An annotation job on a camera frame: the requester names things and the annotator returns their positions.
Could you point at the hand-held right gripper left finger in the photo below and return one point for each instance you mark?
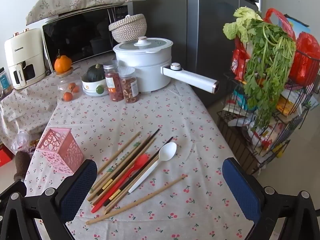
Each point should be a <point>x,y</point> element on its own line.
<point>80,187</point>

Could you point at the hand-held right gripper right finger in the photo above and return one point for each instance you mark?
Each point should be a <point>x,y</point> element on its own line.
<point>240,190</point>

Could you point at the pink perforated utensil holder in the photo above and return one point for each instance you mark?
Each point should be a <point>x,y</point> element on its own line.
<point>62,152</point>

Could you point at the red plastic spoon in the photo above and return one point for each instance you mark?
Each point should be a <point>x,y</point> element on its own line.
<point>141,160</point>

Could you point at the black chopstick with gold band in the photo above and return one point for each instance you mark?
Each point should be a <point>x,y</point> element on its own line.
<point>165,143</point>
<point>145,143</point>

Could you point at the white plastic spoon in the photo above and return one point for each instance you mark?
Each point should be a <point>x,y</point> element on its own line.
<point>167,151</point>

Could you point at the white and red snack packet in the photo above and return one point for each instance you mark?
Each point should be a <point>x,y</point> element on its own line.
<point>265,135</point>

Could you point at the brown fuzzy object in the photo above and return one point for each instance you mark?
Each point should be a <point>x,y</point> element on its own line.
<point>21,165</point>

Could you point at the clear plastic bag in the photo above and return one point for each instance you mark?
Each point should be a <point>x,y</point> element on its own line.
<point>21,140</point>

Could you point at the red box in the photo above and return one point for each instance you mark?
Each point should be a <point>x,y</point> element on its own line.
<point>5,156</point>

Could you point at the blue snack packet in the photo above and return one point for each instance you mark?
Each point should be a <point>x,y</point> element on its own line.
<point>241,100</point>

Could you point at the small orange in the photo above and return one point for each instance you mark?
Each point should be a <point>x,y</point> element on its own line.
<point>67,96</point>
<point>76,89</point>
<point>71,85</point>

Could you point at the yellow snack packet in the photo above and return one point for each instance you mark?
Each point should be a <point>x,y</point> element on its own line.
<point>285,106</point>

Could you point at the green lime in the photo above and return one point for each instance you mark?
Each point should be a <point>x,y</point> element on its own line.
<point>98,89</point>

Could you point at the white printed bowl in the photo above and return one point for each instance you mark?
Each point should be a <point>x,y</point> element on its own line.
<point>88,87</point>

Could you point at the glass jar with wooden lid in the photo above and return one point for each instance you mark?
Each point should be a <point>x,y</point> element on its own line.
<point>62,85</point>

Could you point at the plastic jar of red berries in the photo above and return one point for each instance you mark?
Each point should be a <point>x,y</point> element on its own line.
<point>112,85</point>

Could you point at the cherry print tablecloth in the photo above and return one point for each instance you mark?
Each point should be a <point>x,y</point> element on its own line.
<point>162,115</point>

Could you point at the plastic jar of dried rings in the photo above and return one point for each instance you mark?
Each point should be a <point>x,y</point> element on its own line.
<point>128,90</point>

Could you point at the dark green squash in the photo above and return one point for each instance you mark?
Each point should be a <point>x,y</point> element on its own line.
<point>96,72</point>

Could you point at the large orange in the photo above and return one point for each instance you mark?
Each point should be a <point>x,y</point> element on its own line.
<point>62,65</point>

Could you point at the bunch of leafy greens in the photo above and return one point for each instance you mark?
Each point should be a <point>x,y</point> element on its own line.
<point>267,62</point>

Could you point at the white electric pot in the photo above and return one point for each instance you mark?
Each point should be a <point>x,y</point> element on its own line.
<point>145,65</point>

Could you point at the cream air fryer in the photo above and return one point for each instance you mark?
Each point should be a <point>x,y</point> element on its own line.
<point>22,55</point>

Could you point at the microwave oven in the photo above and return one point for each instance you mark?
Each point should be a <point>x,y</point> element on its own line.
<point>80,37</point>

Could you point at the grey refrigerator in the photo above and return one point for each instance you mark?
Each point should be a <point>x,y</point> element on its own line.
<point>200,30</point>

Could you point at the woven basket with lid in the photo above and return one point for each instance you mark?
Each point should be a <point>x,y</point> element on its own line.
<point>127,27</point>

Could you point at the napa cabbage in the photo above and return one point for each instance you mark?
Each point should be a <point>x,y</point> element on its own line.
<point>240,22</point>

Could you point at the blue printed board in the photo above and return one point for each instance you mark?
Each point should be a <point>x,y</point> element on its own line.
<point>298,25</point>

